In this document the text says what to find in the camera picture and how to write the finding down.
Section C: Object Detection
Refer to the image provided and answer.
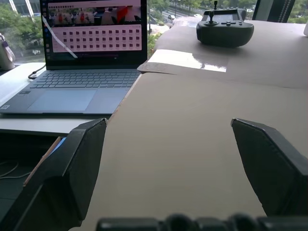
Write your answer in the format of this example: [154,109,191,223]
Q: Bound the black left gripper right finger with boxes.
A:
[230,117,308,217]

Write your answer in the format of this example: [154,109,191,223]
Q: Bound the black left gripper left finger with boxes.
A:
[0,117,107,231]

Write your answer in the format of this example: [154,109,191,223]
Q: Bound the brown cardboard sheet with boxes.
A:
[23,20,308,231]

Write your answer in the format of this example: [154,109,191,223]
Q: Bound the grey open laptop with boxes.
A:
[0,0,148,115]

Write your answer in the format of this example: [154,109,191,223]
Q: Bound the black joystick remote controller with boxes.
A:
[196,0,255,48]

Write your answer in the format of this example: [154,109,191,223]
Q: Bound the thin white cable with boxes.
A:
[0,160,31,179]

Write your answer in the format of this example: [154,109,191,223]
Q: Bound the black laptop cable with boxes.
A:
[27,63,46,80]

